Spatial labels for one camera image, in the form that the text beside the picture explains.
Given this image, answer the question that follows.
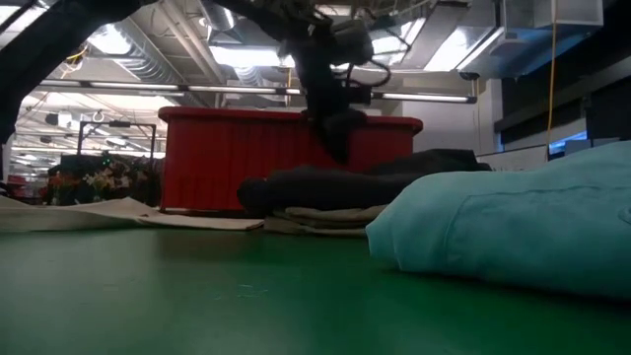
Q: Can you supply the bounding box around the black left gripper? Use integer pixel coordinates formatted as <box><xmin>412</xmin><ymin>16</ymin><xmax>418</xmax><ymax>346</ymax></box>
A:
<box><xmin>280</xmin><ymin>22</ymin><xmax>370</xmax><ymax>167</ymax></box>

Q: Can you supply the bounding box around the black garment with drawstring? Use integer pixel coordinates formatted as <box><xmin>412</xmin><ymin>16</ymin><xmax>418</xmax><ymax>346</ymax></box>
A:
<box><xmin>236</xmin><ymin>147</ymin><xmax>494</xmax><ymax>219</ymax></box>

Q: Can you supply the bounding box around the beige garment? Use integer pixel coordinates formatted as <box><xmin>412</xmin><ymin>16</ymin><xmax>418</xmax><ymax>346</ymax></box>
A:
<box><xmin>263</xmin><ymin>203</ymin><xmax>389</xmax><ymax>239</ymax></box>

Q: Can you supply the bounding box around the teal garment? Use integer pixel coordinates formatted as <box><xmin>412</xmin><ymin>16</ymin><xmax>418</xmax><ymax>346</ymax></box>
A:
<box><xmin>365</xmin><ymin>140</ymin><xmax>631</xmax><ymax>302</ymax></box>

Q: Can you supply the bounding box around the red plastic laundry bin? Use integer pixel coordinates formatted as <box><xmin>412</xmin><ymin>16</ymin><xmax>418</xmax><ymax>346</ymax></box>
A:
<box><xmin>157</xmin><ymin>106</ymin><xmax>424</xmax><ymax>214</ymax></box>

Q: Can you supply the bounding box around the white partition panel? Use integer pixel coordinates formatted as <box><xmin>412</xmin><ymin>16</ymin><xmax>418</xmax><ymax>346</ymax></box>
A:
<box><xmin>473</xmin><ymin>145</ymin><xmax>549</xmax><ymax>173</ymax></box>

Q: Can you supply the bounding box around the long ceiling light bar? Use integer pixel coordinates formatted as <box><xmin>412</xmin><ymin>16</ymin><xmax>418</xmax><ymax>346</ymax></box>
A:
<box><xmin>38</xmin><ymin>78</ymin><xmax>478</xmax><ymax>105</ymax></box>

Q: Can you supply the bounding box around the green table mat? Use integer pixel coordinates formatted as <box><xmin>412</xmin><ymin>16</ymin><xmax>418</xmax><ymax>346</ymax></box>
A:
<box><xmin>0</xmin><ymin>227</ymin><xmax>631</xmax><ymax>355</ymax></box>

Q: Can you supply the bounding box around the bunch of flowers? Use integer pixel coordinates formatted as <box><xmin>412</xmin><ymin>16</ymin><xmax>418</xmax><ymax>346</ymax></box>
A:
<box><xmin>46</xmin><ymin>157</ymin><xmax>160</xmax><ymax>206</ymax></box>

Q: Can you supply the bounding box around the white bonavita tote bag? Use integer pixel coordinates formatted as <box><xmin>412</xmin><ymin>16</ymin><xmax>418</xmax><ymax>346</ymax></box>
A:
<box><xmin>0</xmin><ymin>195</ymin><xmax>266</xmax><ymax>234</ymax></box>

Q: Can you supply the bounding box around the black board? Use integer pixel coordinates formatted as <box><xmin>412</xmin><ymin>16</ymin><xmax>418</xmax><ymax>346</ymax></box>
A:
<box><xmin>57</xmin><ymin>154</ymin><xmax>112</xmax><ymax>206</ymax></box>

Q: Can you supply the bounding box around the black camera cable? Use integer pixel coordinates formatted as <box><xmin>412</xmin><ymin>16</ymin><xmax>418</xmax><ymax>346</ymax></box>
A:
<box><xmin>344</xmin><ymin>57</ymin><xmax>393</xmax><ymax>90</ymax></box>

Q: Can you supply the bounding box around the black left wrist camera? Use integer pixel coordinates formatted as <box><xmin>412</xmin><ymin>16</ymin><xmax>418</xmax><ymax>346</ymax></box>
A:
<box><xmin>330</xmin><ymin>18</ymin><xmax>376</xmax><ymax>66</ymax></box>

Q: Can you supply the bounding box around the rectangular metal ceiling duct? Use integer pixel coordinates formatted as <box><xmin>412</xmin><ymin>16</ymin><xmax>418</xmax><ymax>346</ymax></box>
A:
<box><xmin>396</xmin><ymin>0</ymin><xmax>509</xmax><ymax>80</ymax></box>

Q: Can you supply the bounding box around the short round silver duct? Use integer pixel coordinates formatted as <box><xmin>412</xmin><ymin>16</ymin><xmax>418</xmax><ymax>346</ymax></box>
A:
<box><xmin>199</xmin><ymin>0</ymin><xmax>239</xmax><ymax>32</ymax></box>

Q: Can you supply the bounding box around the round silver ceiling duct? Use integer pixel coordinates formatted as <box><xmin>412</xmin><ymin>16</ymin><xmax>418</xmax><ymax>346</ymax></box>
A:
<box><xmin>88</xmin><ymin>14</ymin><xmax>198</xmax><ymax>88</ymax></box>

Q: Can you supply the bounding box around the yellow hanging cord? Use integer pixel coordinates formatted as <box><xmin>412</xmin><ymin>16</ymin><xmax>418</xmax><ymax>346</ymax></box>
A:
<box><xmin>543</xmin><ymin>0</ymin><xmax>558</xmax><ymax>149</ymax></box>

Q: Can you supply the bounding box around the black metal stand frame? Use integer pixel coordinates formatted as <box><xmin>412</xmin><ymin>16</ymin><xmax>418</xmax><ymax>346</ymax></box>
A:
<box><xmin>76</xmin><ymin>119</ymin><xmax>159</xmax><ymax>203</ymax></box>

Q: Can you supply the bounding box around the black yellow ceiling cable reel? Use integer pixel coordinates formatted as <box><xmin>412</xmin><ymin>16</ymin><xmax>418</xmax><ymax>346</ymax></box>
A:
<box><xmin>62</xmin><ymin>43</ymin><xmax>91</xmax><ymax>65</ymax></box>

